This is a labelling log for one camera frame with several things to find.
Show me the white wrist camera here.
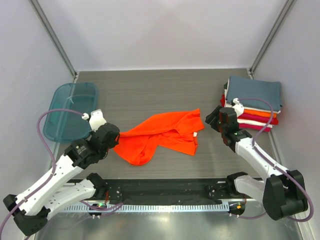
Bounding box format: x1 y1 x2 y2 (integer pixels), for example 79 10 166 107
81 109 107 131
231 98 245 117

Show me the orange t-shirt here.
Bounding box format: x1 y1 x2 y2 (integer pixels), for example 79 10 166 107
241 109 277 119
114 109 205 166

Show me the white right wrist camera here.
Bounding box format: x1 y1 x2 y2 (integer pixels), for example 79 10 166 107
231 98 245 117

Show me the folded blue-grey t-shirt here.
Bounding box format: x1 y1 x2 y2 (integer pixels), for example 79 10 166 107
225 75 282 112

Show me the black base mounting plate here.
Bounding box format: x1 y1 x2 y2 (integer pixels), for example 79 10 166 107
76 177 256 204

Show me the slotted grey cable duct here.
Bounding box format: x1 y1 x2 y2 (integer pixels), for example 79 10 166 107
61 202 230 213

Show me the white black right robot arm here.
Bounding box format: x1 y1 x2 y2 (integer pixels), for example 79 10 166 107
205 105 314 221

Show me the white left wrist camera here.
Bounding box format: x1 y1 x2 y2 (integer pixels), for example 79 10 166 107
81 109 107 131

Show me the folded orange t-shirt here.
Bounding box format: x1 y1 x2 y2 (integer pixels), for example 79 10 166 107
241 109 277 119

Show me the right aluminium frame post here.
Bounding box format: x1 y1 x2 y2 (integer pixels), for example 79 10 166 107
247 0 297 79

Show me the left aluminium frame post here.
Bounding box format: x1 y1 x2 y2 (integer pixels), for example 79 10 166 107
28 0 79 83

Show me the teal plastic bin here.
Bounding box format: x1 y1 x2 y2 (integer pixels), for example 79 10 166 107
43 82 99 144

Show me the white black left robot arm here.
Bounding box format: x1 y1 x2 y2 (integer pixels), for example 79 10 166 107
3 122 120 237

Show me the aluminium frame post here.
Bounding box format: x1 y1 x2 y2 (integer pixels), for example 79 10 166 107
28 0 79 83
247 0 297 79

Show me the folded magenta t-shirt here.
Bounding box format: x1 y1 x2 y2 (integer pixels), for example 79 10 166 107
238 113 279 125

